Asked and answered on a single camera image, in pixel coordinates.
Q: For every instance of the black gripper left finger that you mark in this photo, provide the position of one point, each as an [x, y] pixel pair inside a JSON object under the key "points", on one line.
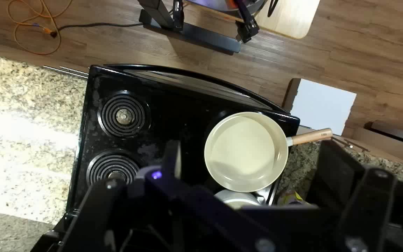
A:
{"points": [[94, 214]]}

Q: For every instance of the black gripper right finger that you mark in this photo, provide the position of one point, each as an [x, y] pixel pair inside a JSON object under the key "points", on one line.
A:
{"points": [[370, 210]]}

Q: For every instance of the black countertop appliance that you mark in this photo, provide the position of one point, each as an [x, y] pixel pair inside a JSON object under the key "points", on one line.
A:
{"points": [[336, 172]]}

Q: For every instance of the black and yellow bag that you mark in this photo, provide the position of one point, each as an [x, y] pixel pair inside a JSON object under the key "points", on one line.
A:
{"points": [[296, 196]]}

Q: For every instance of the white flat panel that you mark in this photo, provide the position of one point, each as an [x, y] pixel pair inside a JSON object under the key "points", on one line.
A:
{"points": [[322, 105]]}

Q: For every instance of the black electric stove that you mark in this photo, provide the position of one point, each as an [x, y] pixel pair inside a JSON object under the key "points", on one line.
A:
{"points": [[178, 106]]}

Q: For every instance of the light wooden board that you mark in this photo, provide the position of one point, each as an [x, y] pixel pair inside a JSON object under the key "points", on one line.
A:
{"points": [[294, 18]]}

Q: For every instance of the black metal stand base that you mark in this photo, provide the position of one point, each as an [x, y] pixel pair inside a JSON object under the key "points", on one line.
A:
{"points": [[202, 36]]}

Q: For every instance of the black floor rail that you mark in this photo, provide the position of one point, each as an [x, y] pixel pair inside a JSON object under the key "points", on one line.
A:
{"points": [[398, 134]]}

